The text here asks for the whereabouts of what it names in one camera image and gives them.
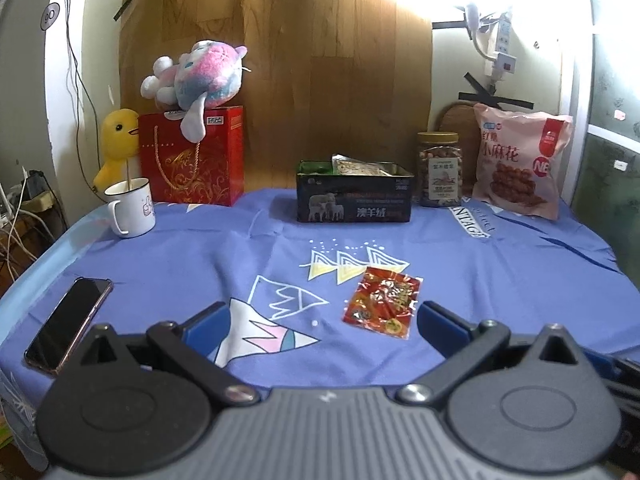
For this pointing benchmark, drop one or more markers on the dark tin box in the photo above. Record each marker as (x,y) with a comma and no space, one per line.
(350,200)

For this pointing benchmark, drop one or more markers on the dark smartphone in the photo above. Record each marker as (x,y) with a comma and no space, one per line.
(67,327)

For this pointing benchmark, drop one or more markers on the wood-pattern backdrop panel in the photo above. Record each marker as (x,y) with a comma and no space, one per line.
(325,85)

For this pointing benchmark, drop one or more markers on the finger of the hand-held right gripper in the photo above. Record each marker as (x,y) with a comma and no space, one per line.
(602,362)

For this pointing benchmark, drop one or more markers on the beige snack packet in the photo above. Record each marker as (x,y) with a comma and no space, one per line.
(357,166)

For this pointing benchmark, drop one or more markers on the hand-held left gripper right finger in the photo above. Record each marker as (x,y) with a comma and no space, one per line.
(442,325)

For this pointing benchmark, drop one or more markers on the thin wooden stick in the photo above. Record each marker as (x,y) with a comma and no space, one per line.
(130,172)

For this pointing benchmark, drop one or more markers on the clear jar of nuts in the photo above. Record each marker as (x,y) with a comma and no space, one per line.
(439,175)

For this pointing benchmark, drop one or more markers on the pink and blue plush toy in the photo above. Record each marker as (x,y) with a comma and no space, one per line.
(200,75)

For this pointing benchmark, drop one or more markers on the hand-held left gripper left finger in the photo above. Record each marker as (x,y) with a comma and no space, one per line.
(205,327)

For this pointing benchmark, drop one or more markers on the white power strip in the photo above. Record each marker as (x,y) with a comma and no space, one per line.
(502,45)

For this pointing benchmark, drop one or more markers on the round white sticker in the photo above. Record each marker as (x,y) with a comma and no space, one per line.
(50,16)

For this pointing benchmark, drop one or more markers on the blue printed tablecloth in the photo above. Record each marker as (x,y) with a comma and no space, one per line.
(200,250)

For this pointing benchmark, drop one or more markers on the round wooden board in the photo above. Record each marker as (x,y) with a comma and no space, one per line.
(452,125)

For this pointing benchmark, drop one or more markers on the black charger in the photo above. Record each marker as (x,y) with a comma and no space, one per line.
(36,184)

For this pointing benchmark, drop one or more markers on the red gift bag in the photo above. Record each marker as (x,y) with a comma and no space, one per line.
(210,165)

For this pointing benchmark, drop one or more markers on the red and yellow snack packet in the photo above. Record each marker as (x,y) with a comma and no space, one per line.
(382,302)

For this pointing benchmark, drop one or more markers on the yellow duck plush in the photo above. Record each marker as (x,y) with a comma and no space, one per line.
(117,135)

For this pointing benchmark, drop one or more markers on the white enamel mug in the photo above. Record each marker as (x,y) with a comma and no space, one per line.
(132,212)

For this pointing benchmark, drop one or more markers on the pink snack bag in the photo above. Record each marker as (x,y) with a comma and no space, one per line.
(520,160)

